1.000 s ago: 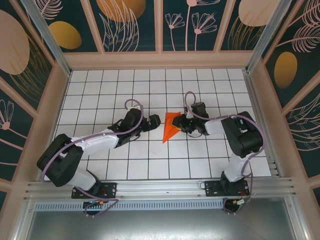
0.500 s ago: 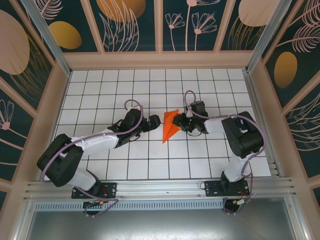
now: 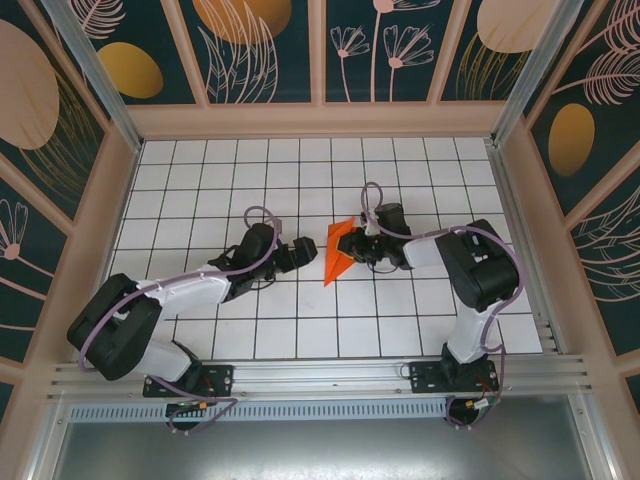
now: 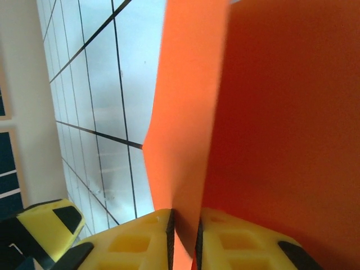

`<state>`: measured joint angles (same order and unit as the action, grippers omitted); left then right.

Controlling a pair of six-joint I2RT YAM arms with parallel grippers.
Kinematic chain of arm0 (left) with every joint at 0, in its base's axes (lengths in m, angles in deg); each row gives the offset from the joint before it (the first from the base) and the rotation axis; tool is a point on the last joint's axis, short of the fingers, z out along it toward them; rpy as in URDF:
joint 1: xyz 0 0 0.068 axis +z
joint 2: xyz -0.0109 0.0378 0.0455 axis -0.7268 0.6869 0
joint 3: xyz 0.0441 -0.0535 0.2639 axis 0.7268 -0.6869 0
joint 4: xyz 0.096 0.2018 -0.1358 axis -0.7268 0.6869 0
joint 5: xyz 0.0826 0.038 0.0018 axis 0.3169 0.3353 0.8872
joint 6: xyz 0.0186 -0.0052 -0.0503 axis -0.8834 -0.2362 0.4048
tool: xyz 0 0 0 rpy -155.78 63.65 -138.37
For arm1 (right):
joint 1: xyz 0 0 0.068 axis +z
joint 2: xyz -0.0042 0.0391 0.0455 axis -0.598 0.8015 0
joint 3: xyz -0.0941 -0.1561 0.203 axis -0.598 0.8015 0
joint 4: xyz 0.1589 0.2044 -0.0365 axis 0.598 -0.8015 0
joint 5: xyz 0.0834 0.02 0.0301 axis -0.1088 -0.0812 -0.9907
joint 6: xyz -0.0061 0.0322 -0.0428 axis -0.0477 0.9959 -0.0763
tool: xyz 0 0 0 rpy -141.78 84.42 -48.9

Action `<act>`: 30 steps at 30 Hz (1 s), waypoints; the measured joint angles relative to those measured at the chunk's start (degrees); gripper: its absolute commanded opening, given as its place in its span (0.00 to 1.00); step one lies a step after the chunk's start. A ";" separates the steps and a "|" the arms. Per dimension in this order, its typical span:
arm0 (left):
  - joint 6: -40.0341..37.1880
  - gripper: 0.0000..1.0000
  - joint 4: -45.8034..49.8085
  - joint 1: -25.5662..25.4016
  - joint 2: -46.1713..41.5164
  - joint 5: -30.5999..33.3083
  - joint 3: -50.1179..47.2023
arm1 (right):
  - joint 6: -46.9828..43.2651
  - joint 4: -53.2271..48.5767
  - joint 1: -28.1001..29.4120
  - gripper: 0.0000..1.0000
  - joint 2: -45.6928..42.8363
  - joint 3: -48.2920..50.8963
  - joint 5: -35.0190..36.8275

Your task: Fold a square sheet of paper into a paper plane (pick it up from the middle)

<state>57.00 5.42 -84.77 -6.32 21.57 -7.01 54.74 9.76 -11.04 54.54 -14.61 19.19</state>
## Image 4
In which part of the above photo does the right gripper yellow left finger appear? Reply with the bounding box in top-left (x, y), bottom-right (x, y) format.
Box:
top-left (57, 208), bottom-right (177, 270)

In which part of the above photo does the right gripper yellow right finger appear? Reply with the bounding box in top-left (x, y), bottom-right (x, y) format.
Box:
top-left (195, 207), bottom-right (324, 270)

